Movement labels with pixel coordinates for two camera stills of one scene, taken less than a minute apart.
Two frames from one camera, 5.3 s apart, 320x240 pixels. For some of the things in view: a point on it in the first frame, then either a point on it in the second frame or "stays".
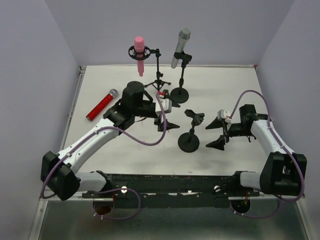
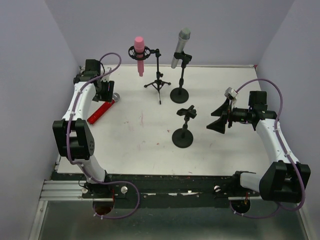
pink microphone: x=139 y=47 stays
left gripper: x=162 y=116 -> x=108 y=90
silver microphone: x=184 y=35 stays
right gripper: x=225 y=132 -> x=230 y=116
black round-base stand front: x=180 y=95 stays
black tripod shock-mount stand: x=142 y=55 stays
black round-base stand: x=189 y=142 -> x=183 y=138
